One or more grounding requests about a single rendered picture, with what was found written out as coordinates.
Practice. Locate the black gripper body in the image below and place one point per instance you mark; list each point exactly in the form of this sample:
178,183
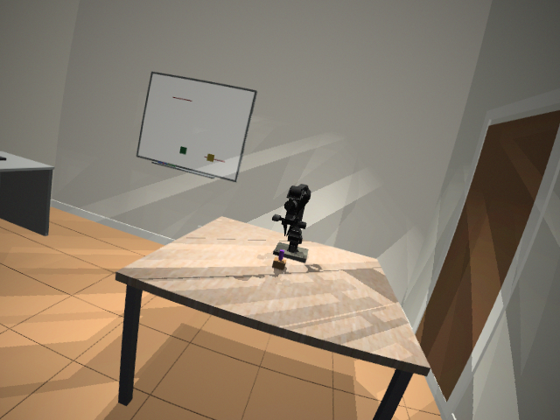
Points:
277,217

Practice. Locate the tan wooden block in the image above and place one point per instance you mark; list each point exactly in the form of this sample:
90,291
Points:
279,265

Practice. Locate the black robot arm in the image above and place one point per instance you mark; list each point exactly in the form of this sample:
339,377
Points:
298,197

